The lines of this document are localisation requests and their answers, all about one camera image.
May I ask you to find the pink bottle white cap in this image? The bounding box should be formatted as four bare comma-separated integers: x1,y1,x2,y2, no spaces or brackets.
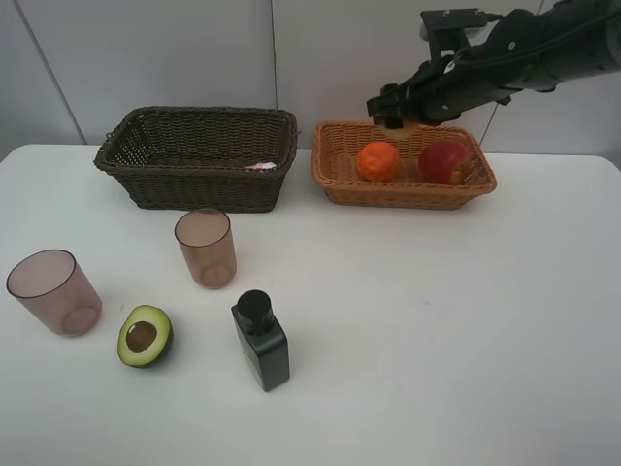
245,162,278,171

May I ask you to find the round bread bun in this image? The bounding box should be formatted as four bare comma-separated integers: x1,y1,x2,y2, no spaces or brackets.
380,121,423,141

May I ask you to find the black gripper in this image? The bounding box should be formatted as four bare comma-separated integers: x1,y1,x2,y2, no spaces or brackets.
367,58,512,127

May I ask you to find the orange mandarin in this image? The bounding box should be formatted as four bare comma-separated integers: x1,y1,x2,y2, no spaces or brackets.
356,142,400,183

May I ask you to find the avocado half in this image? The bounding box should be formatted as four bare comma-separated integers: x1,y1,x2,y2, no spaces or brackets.
117,305,174,369

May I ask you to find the brown transparent cup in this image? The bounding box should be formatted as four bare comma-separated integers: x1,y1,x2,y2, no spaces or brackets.
174,209,237,289

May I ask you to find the dark brown wicker basket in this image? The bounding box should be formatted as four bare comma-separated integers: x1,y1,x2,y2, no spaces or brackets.
94,106,298,213

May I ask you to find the black rectangular bottle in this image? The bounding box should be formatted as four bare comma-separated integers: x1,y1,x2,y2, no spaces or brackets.
231,289,290,392

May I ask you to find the purple transparent cup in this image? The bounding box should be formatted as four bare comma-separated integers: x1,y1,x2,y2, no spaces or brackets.
6,249,102,337

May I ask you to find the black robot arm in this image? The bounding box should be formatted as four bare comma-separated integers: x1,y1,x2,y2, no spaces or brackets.
367,1,620,129

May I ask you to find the tan wicker basket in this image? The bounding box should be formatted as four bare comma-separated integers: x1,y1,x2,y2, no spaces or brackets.
311,121,497,211

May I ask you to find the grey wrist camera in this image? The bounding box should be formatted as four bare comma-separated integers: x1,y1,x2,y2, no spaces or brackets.
420,8,495,50

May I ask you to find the red apple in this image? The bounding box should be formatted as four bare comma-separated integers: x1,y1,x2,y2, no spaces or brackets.
418,140,472,185

